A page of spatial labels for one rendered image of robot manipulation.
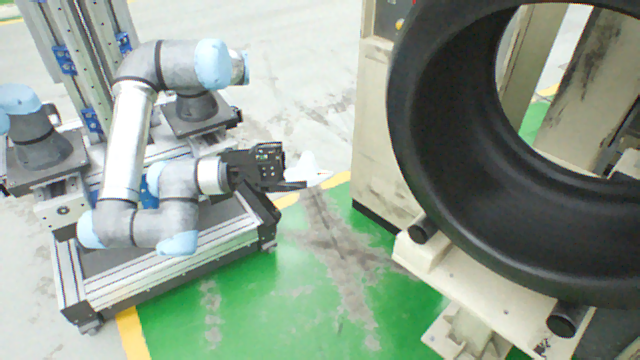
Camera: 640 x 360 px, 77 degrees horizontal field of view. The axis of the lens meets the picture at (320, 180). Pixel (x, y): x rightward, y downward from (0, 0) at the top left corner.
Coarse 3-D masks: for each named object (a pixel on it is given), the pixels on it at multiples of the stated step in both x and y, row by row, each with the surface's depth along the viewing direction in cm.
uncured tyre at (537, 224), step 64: (448, 0) 53; (512, 0) 47; (576, 0) 42; (448, 64) 83; (448, 128) 87; (512, 128) 87; (448, 192) 83; (512, 192) 88; (576, 192) 81; (512, 256) 67; (576, 256) 73
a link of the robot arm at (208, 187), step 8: (208, 160) 79; (216, 160) 79; (200, 168) 78; (208, 168) 78; (216, 168) 78; (200, 176) 78; (208, 176) 78; (216, 176) 78; (200, 184) 78; (208, 184) 78; (216, 184) 78; (208, 192) 80; (216, 192) 80; (224, 192) 81
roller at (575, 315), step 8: (560, 304) 68; (568, 304) 67; (576, 304) 67; (552, 312) 68; (560, 312) 66; (568, 312) 66; (576, 312) 66; (584, 312) 67; (552, 320) 67; (560, 320) 66; (568, 320) 65; (576, 320) 66; (552, 328) 67; (560, 328) 66; (568, 328) 65; (576, 328) 65; (560, 336) 67; (568, 336) 66
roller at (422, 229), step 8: (424, 216) 82; (416, 224) 80; (424, 224) 80; (432, 224) 81; (408, 232) 82; (416, 232) 80; (424, 232) 79; (432, 232) 80; (416, 240) 81; (424, 240) 80
